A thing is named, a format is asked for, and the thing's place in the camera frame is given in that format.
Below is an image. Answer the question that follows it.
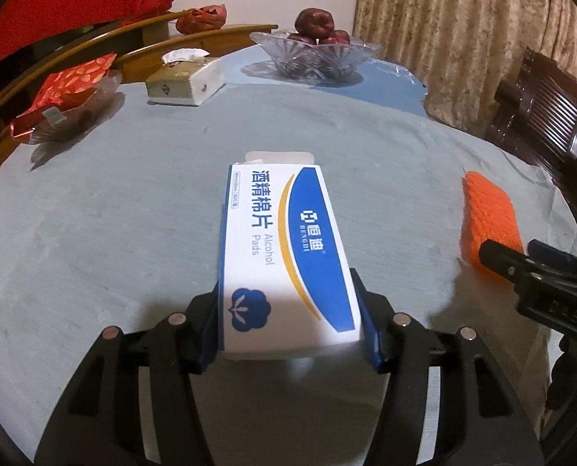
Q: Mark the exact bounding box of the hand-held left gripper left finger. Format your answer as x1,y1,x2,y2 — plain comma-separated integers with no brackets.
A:
33,276,227,466

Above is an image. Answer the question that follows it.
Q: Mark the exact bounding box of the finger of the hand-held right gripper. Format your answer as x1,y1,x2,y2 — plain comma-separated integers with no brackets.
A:
528,239,577,278
479,239,532,285

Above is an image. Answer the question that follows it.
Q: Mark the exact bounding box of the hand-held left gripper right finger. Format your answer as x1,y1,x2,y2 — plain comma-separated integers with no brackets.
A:
349,267,546,466

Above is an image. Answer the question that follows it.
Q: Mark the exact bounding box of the orange knitted scrubber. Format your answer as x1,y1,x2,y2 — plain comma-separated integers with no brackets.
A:
458,171,524,277

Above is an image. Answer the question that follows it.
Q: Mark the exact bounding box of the white and blue cardboard box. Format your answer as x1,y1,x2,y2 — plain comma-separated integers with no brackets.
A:
218,150,364,361

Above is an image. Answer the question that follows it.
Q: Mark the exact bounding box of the dark wooden armchair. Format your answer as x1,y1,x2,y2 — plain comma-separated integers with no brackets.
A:
482,46,577,234

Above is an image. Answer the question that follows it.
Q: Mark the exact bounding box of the grey tablecloth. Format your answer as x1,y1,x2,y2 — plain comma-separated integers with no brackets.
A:
0,41,577,466

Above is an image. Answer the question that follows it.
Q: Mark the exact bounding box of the beige patterned curtain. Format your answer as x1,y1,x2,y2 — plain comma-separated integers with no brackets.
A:
353,0,577,122

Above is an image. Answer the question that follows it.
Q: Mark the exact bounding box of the clear plastic bag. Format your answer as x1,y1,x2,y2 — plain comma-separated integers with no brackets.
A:
30,70,124,146

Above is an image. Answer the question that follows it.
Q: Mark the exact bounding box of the tissue pack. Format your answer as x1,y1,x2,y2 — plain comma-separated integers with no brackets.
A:
145,49,226,108

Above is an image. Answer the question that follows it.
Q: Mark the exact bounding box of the glass fruit bowl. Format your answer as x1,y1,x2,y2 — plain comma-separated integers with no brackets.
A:
250,29,383,82

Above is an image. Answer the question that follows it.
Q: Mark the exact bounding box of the red foil snack packet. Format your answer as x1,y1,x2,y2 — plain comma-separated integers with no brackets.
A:
9,52,118,137

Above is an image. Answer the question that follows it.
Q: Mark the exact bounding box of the wooden chair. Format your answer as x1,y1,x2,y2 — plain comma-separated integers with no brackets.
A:
0,10,206,108
114,23,279,83

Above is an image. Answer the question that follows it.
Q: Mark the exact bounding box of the red plastic bag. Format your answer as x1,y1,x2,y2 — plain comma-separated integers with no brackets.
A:
174,4,228,35

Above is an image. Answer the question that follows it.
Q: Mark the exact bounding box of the red cloth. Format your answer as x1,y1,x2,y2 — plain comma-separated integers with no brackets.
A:
0,0,187,151

